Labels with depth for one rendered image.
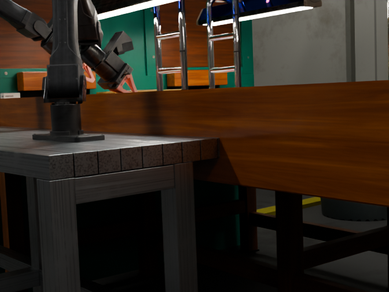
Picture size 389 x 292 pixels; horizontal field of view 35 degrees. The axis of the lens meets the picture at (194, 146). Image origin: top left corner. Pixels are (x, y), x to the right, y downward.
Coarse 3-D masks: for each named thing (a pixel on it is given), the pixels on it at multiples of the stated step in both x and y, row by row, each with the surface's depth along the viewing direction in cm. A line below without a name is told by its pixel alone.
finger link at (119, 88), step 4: (124, 76) 166; (128, 76) 167; (132, 76) 169; (124, 80) 168; (128, 80) 169; (132, 80) 169; (108, 84) 166; (112, 84) 167; (120, 84) 166; (132, 84) 169; (104, 88) 169; (108, 88) 168; (112, 88) 166; (116, 88) 165; (120, 88) 166; (132, 88) 170; (120, 92) 168; (124, 92) 168; (128, 92) 169
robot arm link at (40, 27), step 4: (52, 20) 192; (36, 24) 185; (40, 24) 186; (44, 24) 187; (48, 24) 192; (52, 24) 190; (36, 28) 185; (40, 28) 186; (44, 28) 187; (48, 28) 188; (40, 32) 186; (44, 32) 187; (48, 32) 188; (40, 36) 190; (44, 36) 187; (36, 40) 192; (40, 40) 190
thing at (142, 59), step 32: (32, 0) 234; (192, 0) 279; (0, 32) 227; (128, 32) 259; (192, 32) 280; (224, 32) 291; (0, 64) 227; (32, 64) 235; (192, 64) 281; (224, 64) 292
